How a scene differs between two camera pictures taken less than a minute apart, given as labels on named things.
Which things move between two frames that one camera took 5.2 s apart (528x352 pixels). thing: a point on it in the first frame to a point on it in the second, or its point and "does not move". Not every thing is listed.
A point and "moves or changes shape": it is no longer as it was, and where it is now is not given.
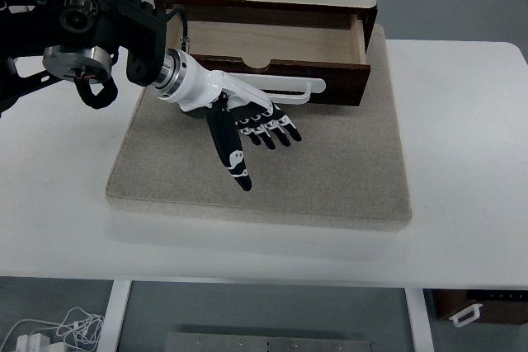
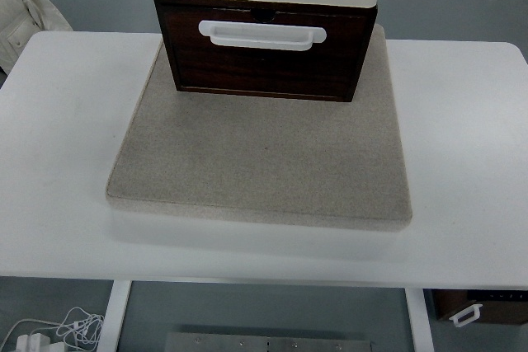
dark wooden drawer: (328, 45) moves or changes shape
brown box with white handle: (462, 306) does not move
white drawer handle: (307, 85) to (267, 36)
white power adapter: (35, 342) does not move
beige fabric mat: (348, 170) does not move
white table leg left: (110, 334) does not move
